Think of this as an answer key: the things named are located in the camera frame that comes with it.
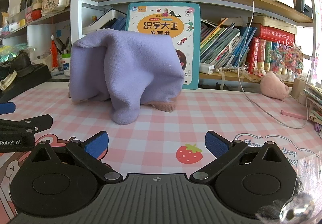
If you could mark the white power adapter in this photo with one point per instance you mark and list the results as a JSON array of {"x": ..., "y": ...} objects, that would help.
[{"x": 206, "y": 68}]

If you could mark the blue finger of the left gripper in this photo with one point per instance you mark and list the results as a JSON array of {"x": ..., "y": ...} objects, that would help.
[
  {"x": 36, "y": 124},
  {"x": 7, "y": 108}
]

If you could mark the iridescent green wrapping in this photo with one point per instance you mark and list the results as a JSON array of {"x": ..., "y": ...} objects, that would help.
[{"x": 10, "y": 52}]

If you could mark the pink checkered table mat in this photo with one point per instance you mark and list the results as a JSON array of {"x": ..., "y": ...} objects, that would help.
[{"x": 156, "y": 154}]

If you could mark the black box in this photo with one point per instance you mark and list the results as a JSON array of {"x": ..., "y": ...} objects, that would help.
[{"x": 41, "y": 74}]

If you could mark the red round jar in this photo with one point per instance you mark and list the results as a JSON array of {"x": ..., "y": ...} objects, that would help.
[{"x": 36, "y": 11}]

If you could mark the red tassel ornament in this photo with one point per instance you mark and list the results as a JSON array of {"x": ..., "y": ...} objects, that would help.
[{"x": 54, "y": 53}]

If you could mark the white bookshelf frame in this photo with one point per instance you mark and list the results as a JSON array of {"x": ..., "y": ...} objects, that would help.
[{"x": 209, "y": 8}]

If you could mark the black leather shoe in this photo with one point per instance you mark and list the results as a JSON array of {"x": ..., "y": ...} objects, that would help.
[{"x": 20, "y": 64}]

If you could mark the white tub green lid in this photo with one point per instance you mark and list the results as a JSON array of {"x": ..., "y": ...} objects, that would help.
[{"x": 66, "y": 64}]

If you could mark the colourful paper stars jar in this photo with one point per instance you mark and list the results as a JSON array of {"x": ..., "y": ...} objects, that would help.
[{"x": 288, "y": 57}]

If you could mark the pink plush toy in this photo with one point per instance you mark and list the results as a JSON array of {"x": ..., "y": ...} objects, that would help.
[{"x": 272, "y": 86}]

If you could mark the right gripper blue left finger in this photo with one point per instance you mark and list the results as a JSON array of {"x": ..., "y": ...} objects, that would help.
[{"x": 88, "y": 155}]

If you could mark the cream wrist watch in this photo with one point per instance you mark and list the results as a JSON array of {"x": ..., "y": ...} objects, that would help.
[{"x": 5, "y": 83}]

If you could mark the red thick dictionary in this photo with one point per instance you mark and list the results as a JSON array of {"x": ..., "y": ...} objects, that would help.
[{"x": 274, "y": 34}]

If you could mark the pink pen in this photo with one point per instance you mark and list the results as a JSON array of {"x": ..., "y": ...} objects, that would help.
[{"x": 293, "y": 115}]

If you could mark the children's picture book teal border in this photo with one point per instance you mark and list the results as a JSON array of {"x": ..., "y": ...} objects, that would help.
[{"x": 179, "y": 20}]

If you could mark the purple and pink sweater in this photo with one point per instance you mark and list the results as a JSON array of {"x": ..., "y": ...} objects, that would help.
[{"x": 128, "y": 68}]

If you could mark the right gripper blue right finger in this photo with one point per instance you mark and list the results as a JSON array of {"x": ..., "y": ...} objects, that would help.
[{"x": 225, "y": 152}]

